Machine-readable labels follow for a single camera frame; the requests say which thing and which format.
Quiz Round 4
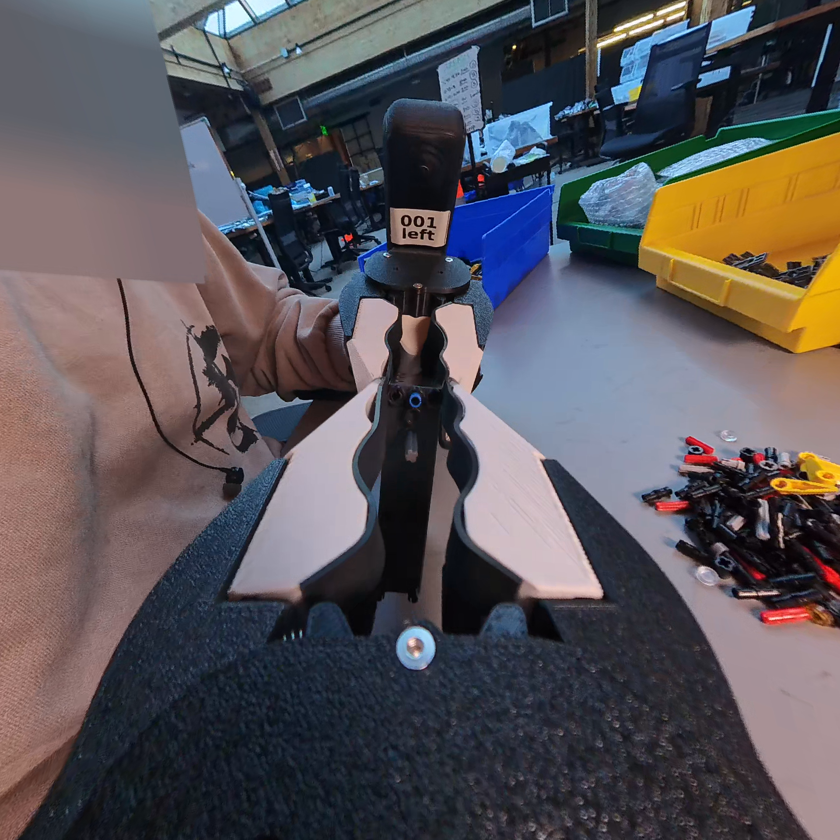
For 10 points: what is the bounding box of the blue storage bin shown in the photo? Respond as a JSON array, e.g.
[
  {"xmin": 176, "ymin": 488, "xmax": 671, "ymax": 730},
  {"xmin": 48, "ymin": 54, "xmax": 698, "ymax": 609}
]
[{"xmin": 357, "ymin": 185, "xmax": 555, "ymax": 311}]

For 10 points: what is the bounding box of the green storage bin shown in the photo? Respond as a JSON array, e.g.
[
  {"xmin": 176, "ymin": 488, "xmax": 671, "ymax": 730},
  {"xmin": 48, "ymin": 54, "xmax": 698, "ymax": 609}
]
[{"xmin": 556, "ymin": 108, "xmax": 840, "ymax": 266}]

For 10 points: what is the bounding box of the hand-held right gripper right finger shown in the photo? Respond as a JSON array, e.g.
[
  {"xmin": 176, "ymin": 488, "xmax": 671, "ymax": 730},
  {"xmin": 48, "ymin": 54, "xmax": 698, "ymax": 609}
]
[{"xmin": 441, "ymin": 381, "xmax": 605, "ymax": 601}]

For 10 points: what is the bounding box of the heap of small black pieces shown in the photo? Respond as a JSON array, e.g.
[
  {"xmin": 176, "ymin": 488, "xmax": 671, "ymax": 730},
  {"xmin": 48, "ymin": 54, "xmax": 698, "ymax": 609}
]
[{"xmin": 722, "ymin": 251, "xmax": 829, "ymax": 290}]

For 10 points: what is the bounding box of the thin black cable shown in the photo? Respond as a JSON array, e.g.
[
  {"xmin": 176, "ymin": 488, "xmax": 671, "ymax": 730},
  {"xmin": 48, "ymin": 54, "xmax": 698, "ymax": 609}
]
[{"xmin": 117, "ymin": 279, "xmax": 245, "ymax": 500}]

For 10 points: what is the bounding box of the person's left forearm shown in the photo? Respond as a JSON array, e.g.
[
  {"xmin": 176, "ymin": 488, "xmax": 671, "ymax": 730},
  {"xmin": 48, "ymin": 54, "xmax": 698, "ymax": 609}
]
[{"xmin": 236, "ymin": 249, "xmax": 358, "ymax": 401}]

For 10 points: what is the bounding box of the person's beige sweatshirt torso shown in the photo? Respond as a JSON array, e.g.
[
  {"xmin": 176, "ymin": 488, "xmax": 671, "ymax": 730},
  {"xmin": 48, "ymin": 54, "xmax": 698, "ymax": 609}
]
[{"xmin": 0, "ymin": 210, "xmax": 290, "ymax": 840}]

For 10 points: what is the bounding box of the grey desk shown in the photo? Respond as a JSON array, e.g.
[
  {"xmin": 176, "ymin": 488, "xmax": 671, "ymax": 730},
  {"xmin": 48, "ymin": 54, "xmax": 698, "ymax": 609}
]
[{"xmin": 249, "ymin": 243, "xmax": 840, "ymax": 840}]

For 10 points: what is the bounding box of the white plastic packet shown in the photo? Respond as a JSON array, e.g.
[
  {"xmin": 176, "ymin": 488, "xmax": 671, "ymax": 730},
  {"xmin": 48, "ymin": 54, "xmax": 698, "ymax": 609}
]
[{"xmin": 656, "ymin": 136, "xmax": 772, "ymax": 185}]

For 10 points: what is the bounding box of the pile of small building pins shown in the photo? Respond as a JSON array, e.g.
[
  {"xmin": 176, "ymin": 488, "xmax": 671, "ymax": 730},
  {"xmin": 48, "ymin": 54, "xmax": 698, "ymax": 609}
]
[{"xmin": 655, "ymin": 430, "xmax": 840, "ymax": 627}]

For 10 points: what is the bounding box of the narrow skylight strip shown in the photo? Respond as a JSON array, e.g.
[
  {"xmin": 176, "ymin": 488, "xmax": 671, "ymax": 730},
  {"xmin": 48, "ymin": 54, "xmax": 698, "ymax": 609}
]
[{"xmin": 203, "ymin": 0, "xmax": 309, "ymax": 37}]

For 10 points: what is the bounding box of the paper flip chart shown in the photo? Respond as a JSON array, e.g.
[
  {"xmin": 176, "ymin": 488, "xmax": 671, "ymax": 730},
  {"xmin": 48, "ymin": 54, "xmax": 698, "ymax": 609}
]
[{"xmin": 437, "ymin": 46, "xmax": 484, "ymax": 135}]

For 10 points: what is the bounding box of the yellow storage bin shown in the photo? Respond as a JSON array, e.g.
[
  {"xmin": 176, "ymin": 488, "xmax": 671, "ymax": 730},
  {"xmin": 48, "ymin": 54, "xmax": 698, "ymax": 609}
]
[{"xmin": 638, "ymin": 134, "xmax": 840, "ymax": 354}]

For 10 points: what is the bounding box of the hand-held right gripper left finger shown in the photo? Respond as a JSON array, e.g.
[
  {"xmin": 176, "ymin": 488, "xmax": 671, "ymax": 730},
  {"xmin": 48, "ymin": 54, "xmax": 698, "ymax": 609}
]
[{"xmin": 226, "ymin": 381, "xmax": 388, "ymax": 601}]

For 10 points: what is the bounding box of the black office chair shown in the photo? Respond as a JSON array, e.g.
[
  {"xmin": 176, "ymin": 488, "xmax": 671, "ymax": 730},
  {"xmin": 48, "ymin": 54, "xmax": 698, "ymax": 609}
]
[
  {"xmin": 598, "ymin": 23, "xmax": 713, "ymax": 161},
  {"xmin": 268, "ymin": 190, "xmax": 332, "ymax": 295},
  {"xmin": 322, "ymin": 167, "xmax": 382, "ymax": 273}
]

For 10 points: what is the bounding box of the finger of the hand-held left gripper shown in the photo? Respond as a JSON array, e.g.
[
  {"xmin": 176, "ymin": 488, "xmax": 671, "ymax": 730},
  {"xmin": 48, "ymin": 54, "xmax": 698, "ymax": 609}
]
[
  {"xmin": 433, "ymin": 304, "xmax": 485, "ymax": 395},
  {"xmin": 344, "ymin": 297, "xmax": 401, "ymax": 391}
]

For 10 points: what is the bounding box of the clear plastic bag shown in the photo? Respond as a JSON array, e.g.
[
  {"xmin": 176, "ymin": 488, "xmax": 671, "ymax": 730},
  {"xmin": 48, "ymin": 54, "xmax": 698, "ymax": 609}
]
[{"xmin": 579, "ymin": 163, "xmax": 660, "ymax": 229}]

